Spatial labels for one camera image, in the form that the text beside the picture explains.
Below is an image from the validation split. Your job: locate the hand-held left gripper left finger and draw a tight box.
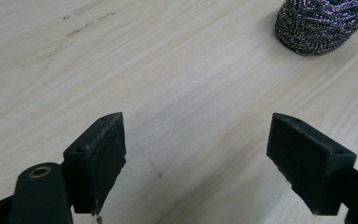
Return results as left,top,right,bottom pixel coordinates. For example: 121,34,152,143
62,111,128,216

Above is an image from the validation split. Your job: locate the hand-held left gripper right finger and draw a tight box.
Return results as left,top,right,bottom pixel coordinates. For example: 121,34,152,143
266,112,358,217

